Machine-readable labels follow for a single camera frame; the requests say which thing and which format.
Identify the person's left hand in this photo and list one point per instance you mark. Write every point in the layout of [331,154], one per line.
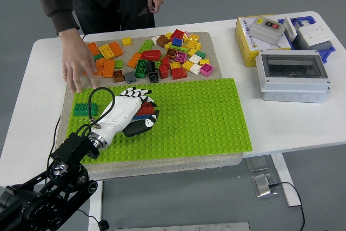
[155,2]

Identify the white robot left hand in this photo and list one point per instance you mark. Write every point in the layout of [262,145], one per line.
[121,114]

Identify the person's right hand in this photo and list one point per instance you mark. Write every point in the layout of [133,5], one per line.
[77,58]

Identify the dark green long toy brick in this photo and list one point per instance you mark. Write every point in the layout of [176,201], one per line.
[81,109]

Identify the lime green studded baseplate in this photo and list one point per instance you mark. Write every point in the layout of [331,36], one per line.
[194,122]

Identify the person's right forearm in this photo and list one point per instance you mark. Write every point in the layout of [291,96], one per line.
[60,12]

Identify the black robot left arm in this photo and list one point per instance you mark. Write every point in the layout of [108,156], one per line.
[73,147]

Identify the small orange toy brick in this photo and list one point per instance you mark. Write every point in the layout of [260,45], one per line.
[101,62]

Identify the yellow long toy brick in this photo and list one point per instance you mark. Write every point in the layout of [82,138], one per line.
[107,51]

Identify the small yellow toy brick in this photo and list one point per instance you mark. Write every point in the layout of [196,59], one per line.
[187,65]
[204,62]
[193,38]
[168,35]
[191,44]
[126,41]
[175,65]
[192,51]
[167,45]

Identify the small white toy brick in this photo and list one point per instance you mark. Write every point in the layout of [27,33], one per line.
[195,69]
[154,38]
[195,59]

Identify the small grey toy brick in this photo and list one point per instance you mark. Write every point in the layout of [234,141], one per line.
[130,77]

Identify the red square toy brick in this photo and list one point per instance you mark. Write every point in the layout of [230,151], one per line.
[178,73]
[177,34]

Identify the small brown toy brick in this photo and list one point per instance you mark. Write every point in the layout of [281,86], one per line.
[118,76]

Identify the small lime green toy brick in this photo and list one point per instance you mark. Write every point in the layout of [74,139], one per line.
[158,63]
[118,64]

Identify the small pink toy brick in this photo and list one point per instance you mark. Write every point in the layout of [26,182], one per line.
[186,33]

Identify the lime green long toy brick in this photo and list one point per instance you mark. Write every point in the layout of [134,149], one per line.
[146,46]

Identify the small blue toy brick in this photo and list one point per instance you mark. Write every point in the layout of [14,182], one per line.
[176,42]

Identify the small black toy brick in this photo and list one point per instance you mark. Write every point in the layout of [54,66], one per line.
[151,66]
[153,77]

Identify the red long toy brick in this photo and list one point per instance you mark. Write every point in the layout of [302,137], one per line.
[150,55]

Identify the lime green flat toy brick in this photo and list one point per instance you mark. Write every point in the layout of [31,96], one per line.
[181,49]

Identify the magenta square toy brick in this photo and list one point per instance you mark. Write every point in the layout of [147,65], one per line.
[180,57]

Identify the small red toy brick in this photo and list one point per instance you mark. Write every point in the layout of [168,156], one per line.
[165,61]
[163,71]

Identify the pink square toy brick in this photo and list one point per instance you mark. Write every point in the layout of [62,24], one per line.
[206,69]

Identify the grey-brown foam mat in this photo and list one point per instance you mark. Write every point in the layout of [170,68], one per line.
[162,164]

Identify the white table leg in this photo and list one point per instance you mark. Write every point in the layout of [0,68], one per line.
[95,209]
[283,174]

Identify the yellow cardboard box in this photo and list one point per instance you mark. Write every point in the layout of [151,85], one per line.
[242,49]

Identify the long metal floor plate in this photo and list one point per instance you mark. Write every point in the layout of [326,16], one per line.
[189,227]

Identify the flat metal floor plate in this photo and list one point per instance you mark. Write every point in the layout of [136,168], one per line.
[256,164]

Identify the metal floor socket box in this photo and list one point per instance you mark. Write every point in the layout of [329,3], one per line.
[262,186]

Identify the grey junction box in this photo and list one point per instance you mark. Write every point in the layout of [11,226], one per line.
[323,45]

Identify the blue plastic bin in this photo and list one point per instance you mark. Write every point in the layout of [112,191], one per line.
[328,52]

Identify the grey push-button switch box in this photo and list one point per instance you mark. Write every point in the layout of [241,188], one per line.
[266,32]

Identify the white switch plate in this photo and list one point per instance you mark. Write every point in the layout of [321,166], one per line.
[288,28]

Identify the white wall socket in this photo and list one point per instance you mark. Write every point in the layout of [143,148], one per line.
[314,35]

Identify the grey distribution enclosure clear lid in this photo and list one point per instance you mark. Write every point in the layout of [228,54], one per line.
[292,89]

